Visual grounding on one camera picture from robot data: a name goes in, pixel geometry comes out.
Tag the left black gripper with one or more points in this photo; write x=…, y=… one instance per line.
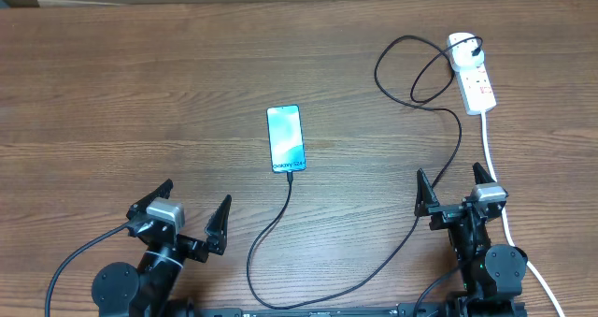
x=214, y=229

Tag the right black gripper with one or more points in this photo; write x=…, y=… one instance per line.
x=445, y=213

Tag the white power extension strip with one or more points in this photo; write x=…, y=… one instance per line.
x=476, y=90

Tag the blue-screen Samsung smartphone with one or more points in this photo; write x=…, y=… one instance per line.
x=287, y=149

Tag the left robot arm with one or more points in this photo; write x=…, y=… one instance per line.
x=121, y=289

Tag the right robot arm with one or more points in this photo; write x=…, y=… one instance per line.
x=492, y=274

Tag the white USB wall charger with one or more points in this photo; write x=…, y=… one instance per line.
x=465, y=51

